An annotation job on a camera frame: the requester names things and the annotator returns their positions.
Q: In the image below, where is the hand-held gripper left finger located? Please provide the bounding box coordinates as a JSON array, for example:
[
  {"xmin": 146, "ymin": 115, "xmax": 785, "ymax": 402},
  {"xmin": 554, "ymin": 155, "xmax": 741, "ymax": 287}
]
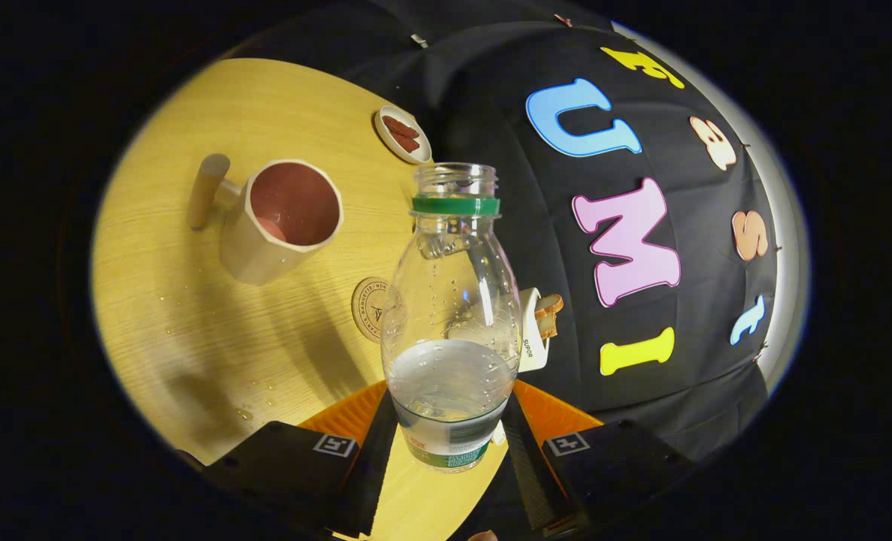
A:
[{"xmin": 183, "ymin": 379, "xmax": 401, "ymax": 538}]

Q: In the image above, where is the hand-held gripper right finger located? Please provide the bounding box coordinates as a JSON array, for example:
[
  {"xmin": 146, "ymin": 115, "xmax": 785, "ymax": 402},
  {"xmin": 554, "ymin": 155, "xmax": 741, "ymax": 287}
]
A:
[{"xmin": 502, "ymin": 379, "xmax": 698, "ymax": 539}]

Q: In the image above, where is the round cork coaster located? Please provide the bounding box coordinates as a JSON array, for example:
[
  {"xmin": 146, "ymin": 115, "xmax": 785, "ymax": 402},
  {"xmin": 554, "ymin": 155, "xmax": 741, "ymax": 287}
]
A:
[{"xmin": 351, "ymin": 277, "xmax": 392, "ymax": 344}]

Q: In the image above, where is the clear plastic juice bottle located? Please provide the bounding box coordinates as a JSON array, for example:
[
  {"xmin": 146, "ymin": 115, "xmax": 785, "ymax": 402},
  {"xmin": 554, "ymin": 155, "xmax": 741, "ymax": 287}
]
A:
[{"xmin": 380, "ymin": 162, "xmax": 523, "ymax": 474}]

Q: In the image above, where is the beige cup with wooden handle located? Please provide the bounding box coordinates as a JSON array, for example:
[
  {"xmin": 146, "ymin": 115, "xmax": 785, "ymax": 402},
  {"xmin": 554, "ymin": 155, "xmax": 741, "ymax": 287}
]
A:
[{"xmin": 188, "ymin": 154, "xmax": 345, "ymax": 286}]

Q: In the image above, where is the white toaster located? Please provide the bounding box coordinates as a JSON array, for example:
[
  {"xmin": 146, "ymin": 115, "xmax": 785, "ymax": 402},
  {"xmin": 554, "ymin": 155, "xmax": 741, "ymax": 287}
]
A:
[{"xmin": 517, "ymin": 288, "xmax": 550, "ymax": 373}]

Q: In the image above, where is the black backdrop cloth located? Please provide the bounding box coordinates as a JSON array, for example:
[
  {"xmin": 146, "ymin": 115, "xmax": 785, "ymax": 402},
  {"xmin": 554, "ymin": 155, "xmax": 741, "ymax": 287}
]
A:
[{"xmin": 340, "ymin": 0, "xmax": 781, "ymax": 541}]

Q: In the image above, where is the wooden table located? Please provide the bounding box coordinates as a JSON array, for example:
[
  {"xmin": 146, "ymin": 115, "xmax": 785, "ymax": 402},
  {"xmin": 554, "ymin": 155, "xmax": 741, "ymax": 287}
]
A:
[{"xmin": 91, "ymin": 59, "xmax": 508, "ymax": 541}]

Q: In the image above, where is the small round white plate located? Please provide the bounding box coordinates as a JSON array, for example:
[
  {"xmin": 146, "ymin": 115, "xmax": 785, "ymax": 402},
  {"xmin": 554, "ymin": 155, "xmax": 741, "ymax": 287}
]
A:
[{"xmin": 373, "ymin": 105, "xmax": 433, "ymax": 165}]

